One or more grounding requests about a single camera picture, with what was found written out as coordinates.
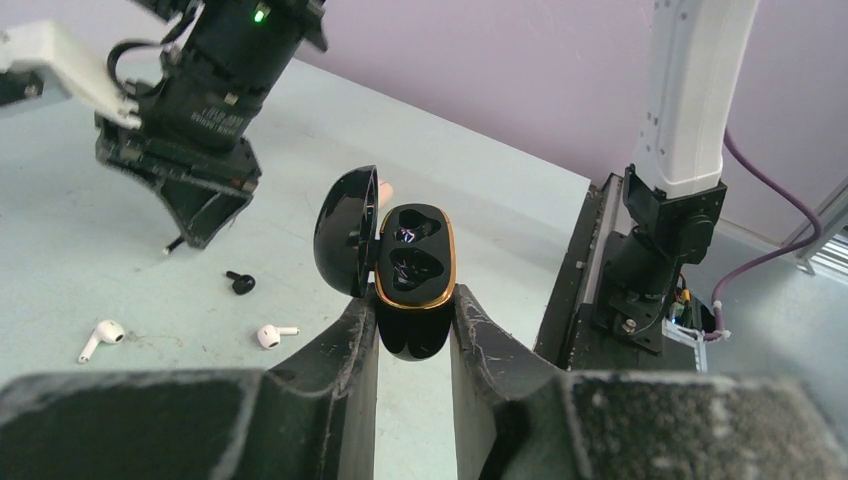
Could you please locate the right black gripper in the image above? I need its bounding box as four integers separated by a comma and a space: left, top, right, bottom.
95, 119, 262, 250

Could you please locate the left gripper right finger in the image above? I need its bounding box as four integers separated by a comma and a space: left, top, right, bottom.
450, 284, 847, 479

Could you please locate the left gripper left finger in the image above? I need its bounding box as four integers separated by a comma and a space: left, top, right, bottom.
1, 294, 378, 479

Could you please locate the black earbud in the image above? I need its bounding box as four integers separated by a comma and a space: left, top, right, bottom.
163, 236, 185, 256
225, 270, 256, 296

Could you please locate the pink earbud charging case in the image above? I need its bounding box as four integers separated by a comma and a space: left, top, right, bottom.
377, 180, 394, 209

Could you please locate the black earbud charging case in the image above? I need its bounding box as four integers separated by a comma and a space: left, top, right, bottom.
313, 165, 457, 361

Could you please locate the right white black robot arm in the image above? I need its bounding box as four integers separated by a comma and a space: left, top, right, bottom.
95, 1, 757, 360

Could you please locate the white earbud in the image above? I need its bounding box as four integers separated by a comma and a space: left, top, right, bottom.
256, 324, 300, 350
77, 319, 126, 364

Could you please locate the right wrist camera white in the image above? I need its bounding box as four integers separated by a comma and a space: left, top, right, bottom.
1, 19, 142, 129

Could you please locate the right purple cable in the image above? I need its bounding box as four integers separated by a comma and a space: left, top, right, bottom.
703, 129, 824, 343

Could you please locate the aluminium rail frame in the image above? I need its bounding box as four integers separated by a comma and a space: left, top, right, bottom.
790, 178, 847, 279

